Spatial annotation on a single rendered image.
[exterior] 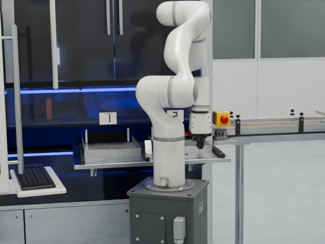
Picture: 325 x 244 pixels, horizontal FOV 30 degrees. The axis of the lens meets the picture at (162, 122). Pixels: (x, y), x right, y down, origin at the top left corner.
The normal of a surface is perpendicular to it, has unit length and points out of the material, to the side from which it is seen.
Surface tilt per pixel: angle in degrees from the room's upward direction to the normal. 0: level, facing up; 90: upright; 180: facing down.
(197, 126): 92
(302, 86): 90
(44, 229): 90
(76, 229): 90
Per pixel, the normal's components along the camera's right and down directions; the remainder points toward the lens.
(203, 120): 0.19, 0.13
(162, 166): -0.41, 0.15
